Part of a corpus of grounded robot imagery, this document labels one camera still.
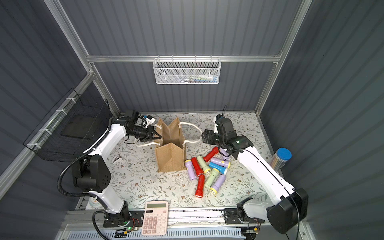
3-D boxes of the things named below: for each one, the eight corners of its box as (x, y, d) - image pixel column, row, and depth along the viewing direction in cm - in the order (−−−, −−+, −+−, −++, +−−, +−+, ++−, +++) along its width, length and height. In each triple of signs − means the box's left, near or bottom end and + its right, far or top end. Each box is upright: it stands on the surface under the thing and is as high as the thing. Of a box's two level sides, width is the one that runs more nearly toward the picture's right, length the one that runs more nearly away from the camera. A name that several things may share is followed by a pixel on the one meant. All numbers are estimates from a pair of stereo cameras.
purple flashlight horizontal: (210, 162, 94) (210, 160, 92) (211, 157, 96) (212, 155, 94) (229, 168, 92) (230, 166, 89) (230, 163, 94) (231, 161, 91)
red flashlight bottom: (194, 196, 82) (194, 195, 80) (198, 175, 89) (198, 173, 87) (202, 198, 81) (202, 196, 79) (205, 176, 89) (206, 174, 87)
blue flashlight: (208, 166, 92) (208, 164, 90) (209, 162, 94) (210, 160, 92) (225, 174, 89) (226, 172, 87) (227, 170, 91) (228, 168, 89)
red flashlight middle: (197, 176, 88) (197, 175, 87) (190, 159, 95) (189, 158, 94) (204, 173, 89) (204, 172, 88) (196, 157, 96) (196, 155, 95)
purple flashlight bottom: (209, 190, 84) (209, 188, 82) (220, 174, 90) (221, 172, 87) (215, 195, 83) (215, 193, 80) (226, 178, 89) (227, 176, 86)
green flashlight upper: (205, 174, 89) (206, 173, 87) (195, 158, 96) (195, 156, 94) (211, 171, 90) (211, 170, 88) (200, 155, 97) (201, 154, 95)
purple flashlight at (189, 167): (189, 181, 87) (189, 179, 84) (184, 162, 94) (184, 160, 92) (196, 179, 88) (196, 177, 85) (191, 161, 95) (190, 158, 93)
